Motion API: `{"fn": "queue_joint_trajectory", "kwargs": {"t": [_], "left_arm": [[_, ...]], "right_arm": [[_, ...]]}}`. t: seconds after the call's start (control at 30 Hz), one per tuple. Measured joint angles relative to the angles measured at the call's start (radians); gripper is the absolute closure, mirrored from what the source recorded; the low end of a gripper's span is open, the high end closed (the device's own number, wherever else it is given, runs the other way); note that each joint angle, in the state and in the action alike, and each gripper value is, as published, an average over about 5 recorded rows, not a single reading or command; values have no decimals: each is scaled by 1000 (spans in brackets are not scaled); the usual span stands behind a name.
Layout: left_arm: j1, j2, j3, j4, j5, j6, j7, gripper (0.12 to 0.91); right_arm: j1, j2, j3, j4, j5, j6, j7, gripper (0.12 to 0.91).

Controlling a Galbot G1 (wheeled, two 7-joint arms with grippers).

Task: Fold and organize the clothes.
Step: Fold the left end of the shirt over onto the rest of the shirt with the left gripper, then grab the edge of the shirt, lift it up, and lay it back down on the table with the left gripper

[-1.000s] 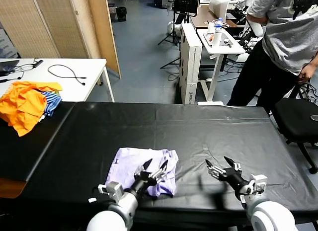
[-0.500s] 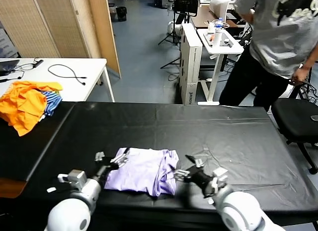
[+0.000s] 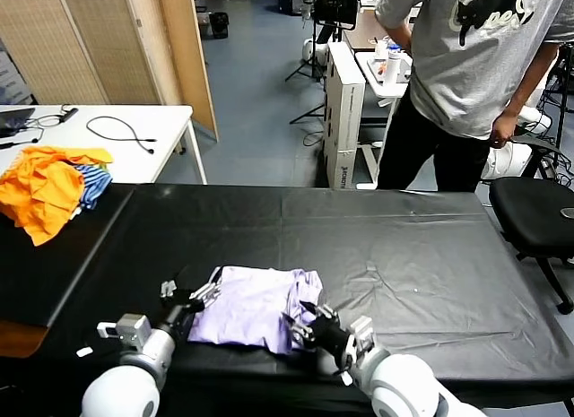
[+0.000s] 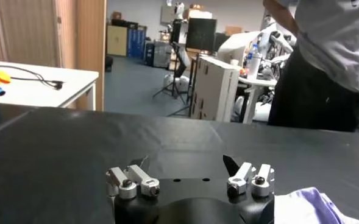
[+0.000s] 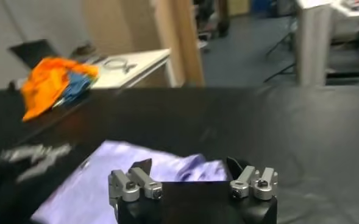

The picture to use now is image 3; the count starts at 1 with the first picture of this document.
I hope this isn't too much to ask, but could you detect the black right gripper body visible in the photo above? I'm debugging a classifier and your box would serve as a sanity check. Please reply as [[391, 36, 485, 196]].
[[308, 324, 356, 367]]

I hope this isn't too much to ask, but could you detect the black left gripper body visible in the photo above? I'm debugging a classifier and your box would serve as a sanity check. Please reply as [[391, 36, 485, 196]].
[[162, 291, 204, 342]]

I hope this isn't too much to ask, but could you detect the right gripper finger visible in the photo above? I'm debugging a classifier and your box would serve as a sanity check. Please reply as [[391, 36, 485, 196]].
[[299, 300, 341, 328], [282, 312, 315, 349]]

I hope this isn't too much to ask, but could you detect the lavender t-shirt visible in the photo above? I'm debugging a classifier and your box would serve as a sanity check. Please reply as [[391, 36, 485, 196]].
[[187, 265, 325, 355]]

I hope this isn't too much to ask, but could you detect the large black table cover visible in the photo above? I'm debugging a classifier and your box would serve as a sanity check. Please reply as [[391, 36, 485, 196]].
[[42, 183, 574, 412]]

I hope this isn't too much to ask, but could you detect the small black table cover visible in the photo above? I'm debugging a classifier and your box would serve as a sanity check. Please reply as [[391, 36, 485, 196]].
[[0, 183, 135, 331]]

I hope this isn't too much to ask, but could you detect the blue striped garment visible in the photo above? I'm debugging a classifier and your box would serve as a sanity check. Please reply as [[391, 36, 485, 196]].
[[71, 163, 113, 212]]

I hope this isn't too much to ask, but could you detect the wooden side table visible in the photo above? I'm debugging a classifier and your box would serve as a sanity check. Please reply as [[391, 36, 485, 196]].
[[0, 322, 48, 360]]

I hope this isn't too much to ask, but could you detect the orange garment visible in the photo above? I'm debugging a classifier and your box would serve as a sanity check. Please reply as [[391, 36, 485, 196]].
[[0, 146, 114, 248]]

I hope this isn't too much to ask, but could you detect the white table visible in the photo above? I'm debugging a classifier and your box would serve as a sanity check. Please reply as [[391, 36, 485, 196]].
[[0, 104, 208, 186]]

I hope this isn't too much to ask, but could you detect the tall white cardboard box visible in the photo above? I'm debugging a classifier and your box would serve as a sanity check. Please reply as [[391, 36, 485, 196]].
[[322, 40, 367, 190]]

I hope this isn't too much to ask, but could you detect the black office chair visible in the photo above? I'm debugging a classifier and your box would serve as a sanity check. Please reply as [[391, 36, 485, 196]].
[[487, 134, 574, 315]]

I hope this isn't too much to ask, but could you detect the black laptop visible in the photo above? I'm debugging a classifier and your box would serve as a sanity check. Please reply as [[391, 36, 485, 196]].
[[0, 107, 36, 138]]

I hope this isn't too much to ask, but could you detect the small white standing desk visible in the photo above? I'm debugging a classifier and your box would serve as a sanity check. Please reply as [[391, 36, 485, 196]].
[[353, 51, 413, 190]]

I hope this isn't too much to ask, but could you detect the grey tray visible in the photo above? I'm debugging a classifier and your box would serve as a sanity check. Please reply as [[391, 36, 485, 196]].
[[365, 57, 412, 84]]

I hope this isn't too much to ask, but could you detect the wooden folding partition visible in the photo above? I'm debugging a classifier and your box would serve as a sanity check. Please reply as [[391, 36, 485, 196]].
[[0, 0, 221, 143]]

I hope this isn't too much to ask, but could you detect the white round device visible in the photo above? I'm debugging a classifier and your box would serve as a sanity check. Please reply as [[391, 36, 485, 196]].
[[300, 38, 331, 65]]

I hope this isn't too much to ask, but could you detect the black trash bin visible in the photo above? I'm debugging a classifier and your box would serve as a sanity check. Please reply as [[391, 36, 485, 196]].
[[208, 12, 230, 39]]

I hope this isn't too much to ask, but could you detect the person in grey t-shirt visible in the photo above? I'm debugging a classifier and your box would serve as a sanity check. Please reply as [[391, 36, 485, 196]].
[[375, 0, 574, 194]]

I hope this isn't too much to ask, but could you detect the black tripod stand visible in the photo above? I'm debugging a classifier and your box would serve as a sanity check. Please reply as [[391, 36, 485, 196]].
[[285, 20, 328, 84]]

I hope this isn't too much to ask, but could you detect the brown wooden desk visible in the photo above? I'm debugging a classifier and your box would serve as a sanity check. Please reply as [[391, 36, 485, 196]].
[[343, 11, 392, 55]]

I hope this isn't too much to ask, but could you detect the black monitor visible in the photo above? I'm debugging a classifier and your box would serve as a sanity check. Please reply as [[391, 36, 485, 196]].
[[311, 0, 360, 31]]

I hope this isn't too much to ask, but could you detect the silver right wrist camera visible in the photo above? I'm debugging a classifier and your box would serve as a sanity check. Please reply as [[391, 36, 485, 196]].
[[345, 316, 377, 362]]

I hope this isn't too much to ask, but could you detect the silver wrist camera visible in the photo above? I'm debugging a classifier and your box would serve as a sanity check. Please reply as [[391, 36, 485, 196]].
[[345, 316, 377, 362], [96, 313, 153, 352]]

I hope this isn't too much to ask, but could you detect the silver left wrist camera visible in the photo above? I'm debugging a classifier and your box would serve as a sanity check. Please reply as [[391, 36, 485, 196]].
[[96, 313, 153, 352]]

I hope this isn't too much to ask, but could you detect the thick black cable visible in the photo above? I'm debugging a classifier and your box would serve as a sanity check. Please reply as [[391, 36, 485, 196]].
[[84, 116, 157, 156]]

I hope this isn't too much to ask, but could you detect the thin black cable with adapter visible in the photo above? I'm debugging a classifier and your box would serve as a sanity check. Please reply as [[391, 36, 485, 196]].
[[22, 105, 80, 144]]

